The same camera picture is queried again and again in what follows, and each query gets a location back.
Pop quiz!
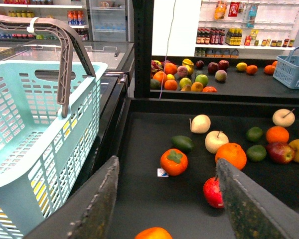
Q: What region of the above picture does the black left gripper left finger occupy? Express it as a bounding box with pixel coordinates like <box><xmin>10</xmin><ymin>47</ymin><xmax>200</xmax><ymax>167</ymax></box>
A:
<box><xmin>25</xmin><ymin>156</ymin><xmax>120</xmax><ymax>239</ymax></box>

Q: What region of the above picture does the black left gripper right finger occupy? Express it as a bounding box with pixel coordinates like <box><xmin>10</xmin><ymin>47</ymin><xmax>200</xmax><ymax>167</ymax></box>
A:
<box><xmin>216</xmin><ymin>158</ymin><xmax>299</xmax><ymax>239</ymax></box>

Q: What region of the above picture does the light teal shopping basket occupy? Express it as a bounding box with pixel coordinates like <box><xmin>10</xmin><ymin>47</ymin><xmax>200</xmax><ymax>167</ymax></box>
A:
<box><xmin>0</xmin><ymin>15</ymin><xmax>107</xmax><ymax>239</ymax></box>

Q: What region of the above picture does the far shelf green apple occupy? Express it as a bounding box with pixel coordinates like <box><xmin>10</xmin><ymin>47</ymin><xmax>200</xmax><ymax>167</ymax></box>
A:
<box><xmin>195</xmin><ymin>74</ymin><xmax>209</xmax><ymax>87</ymax></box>

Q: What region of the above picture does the far shelf yellow lemon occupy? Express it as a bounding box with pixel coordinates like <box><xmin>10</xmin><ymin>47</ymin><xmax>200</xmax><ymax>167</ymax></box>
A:
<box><xmin>236</xmin><ymin>62</ymin><xmax>248</xmax><ymax>72</ymax></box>

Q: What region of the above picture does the red pomegranate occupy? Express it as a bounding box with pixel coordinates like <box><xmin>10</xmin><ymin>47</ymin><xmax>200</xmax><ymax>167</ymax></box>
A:
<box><xmin>203</xmin><ymin>177</ymin><xmax>224</xmax><ymax>209</ymax></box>

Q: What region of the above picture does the green lime lower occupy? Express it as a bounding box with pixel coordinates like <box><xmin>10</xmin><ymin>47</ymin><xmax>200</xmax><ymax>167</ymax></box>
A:
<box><xmin>246</xmin><ymin>144</ymin><xmax>267</xmax><ymax>162</ymax></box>

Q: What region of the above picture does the green lime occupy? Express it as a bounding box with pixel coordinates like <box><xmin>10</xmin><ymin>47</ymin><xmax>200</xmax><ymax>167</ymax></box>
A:
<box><xmin>246</xmin><ymin>144</ymin><xmax>267</xmax><ymax>162</ymax></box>
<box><xmin>245</xmin><ymin>126</ymin><xmax>263</xmax><ymax>142</ymax></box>

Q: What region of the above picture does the large orange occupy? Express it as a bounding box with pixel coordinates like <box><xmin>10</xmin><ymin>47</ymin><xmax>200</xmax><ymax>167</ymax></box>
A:
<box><xmin>215</xmin><ymin>143</ymin><xmax>247</xmax><ymax>170</ymax></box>

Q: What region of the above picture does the red apple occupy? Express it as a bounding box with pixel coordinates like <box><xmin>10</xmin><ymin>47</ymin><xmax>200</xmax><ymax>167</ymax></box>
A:
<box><xmin>266</xmin><ymin>142</ymin><xmax>296</xmax><ymax>164</ymax></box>

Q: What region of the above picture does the green lime upper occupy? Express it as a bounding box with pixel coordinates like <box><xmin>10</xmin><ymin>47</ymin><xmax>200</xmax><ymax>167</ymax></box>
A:
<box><xmin>245</xmin><ymin>126</ymin><xmax>263</xmax><ymax>142</ymax></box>

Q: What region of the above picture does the small orange tangerine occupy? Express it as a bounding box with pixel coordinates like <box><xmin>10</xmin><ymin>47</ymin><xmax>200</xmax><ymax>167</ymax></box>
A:
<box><xmin>266</xmin><ymin>126</ymin><xmax>290</xmax><ymax>143</ymax></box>

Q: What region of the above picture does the white pear upright stem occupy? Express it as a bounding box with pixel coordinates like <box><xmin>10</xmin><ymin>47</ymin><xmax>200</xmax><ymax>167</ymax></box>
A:
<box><xmin>205</xmin><ymin>130</ymin><xmax>229</xmax><ymax>154</ymax></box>

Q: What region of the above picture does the small white blue tag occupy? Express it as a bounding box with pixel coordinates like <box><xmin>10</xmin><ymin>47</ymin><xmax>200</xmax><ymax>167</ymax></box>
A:
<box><xmin>157</xmin><ymin>168</ymin><xmax>169</xmax><ymax>177</ymax></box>

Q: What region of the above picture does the orange persimmon with leaf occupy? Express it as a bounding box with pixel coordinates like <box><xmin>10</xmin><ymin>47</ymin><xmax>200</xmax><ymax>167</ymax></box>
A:
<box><xmin>160</xmin><ymin>148</ymin><xmax>188</xmax><ymax>176</ymax></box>

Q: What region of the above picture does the dark green avocado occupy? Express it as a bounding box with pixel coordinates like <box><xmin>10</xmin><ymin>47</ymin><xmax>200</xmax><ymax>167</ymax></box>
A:
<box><xmin>171</xmin><ymin>135</ymin><xmax>195</xmax><ymax>153</ymax></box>

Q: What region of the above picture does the white pear far stem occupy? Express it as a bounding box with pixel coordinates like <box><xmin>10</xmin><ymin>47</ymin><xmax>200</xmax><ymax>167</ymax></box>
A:
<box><xmin>272</xmin><ymin>109</ymin><xmax>295</xmax><ymax>127</ymax></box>

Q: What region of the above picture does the small blue basket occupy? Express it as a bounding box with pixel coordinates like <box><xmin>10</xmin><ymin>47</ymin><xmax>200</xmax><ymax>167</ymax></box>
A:
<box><xmin>273</xmin><ymin>47</ymin><xmax>299</xmax><ymax>90</ymax></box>

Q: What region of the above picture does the orange fruit near camera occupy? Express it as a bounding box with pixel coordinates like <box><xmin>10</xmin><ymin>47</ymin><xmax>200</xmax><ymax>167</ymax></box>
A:
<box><xmin>134</xmin><ymin>227</ymin><xmax>173</xmax><ymax>239</ymax></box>

